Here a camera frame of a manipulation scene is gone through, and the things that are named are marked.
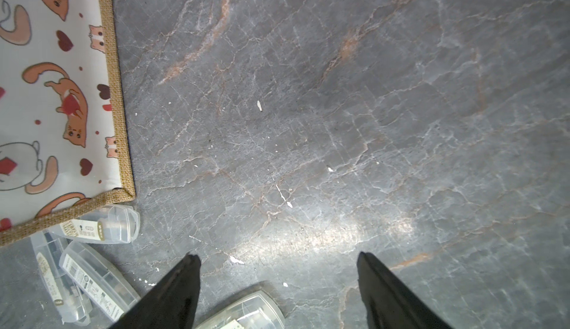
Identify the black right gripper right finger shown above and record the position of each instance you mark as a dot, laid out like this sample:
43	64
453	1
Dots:
388	301

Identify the clear compass case by bag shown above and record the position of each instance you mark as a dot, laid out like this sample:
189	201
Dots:
112	224

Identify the burlap canvas cat bag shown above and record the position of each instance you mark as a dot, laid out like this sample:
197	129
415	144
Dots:
64	143

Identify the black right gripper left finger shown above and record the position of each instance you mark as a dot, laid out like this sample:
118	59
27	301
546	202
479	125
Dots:
172	303

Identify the clear compass case lone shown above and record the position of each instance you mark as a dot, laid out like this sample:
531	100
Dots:
256	311

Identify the clear compass case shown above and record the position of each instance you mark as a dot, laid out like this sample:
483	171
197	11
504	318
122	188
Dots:
70	302
100	280
112	224

